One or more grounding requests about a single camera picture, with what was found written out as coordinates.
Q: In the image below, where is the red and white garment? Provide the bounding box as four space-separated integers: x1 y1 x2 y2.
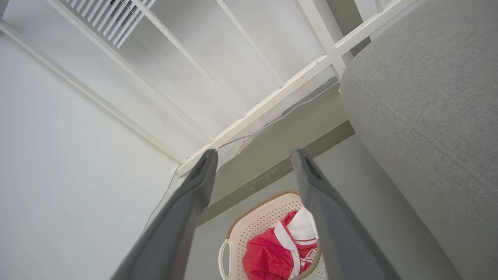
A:
242 207 319 280

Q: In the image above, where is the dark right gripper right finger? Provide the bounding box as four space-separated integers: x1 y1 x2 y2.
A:
291 149 401 280

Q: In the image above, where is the grey fabric sofa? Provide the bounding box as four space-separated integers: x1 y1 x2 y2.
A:
340 0 498 280

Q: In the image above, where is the white ceiling vent grille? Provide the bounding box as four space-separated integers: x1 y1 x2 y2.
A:
64 0 156 49

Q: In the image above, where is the cream perforated laundry basket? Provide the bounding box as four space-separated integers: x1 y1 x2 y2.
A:
218 190 327 280

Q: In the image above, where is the thin white floor cable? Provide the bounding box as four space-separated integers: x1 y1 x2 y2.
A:
139 86 340 236

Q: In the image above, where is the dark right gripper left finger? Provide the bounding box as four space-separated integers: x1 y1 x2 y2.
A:
111 149 219 280

